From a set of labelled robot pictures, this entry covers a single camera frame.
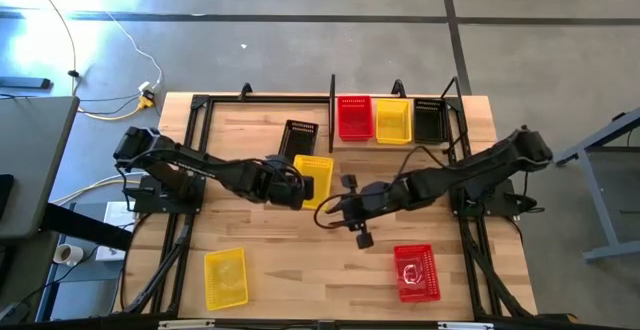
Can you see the red plastic basket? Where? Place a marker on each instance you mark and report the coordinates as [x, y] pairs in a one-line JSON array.
[[355, 120], [430, 280]]

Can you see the black floor strip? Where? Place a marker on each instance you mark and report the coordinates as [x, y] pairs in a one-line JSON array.
[[25, 83]]

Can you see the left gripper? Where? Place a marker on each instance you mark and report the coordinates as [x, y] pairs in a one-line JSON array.
[[280, 185]]

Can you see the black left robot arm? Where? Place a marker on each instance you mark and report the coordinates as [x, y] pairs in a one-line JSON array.
[[200, 162]]

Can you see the black plastic basket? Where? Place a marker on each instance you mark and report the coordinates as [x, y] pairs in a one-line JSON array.
[[430, 122], [298, 140]]

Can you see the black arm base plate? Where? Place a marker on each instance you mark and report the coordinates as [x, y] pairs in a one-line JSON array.
[[500, 205], [150, 200]]

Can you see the black desk leg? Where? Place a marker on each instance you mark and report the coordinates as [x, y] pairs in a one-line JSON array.
[[85, 227]]

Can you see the white flat box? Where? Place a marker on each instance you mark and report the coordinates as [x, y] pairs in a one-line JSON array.
[[117, 220]]

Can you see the yellow plastic basket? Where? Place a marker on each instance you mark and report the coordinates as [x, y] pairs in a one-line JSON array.
[[393, 122], [320, 180], [225, 280]]

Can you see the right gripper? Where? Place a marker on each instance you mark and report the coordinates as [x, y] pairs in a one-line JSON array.
[[375, 200]]

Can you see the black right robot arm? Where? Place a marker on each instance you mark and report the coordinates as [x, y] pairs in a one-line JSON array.
[[475, 167]]

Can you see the white frame bracket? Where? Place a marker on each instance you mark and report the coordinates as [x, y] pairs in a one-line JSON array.
[[465, 325], [187, 324]]

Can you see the white mug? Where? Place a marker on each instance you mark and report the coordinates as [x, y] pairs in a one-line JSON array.
[[70, 255]]

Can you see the white and yellow power plug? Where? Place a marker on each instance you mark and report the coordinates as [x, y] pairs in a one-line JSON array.
[[146, 101]]

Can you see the black aluminium table frame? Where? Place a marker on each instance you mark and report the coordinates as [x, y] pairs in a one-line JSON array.
[[270, 99]]

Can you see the grey metal desk frame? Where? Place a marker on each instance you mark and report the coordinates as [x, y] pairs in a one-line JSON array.
[[597, 205]]

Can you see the grey side table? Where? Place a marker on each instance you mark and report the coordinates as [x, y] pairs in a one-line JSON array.
[[30, 160]]

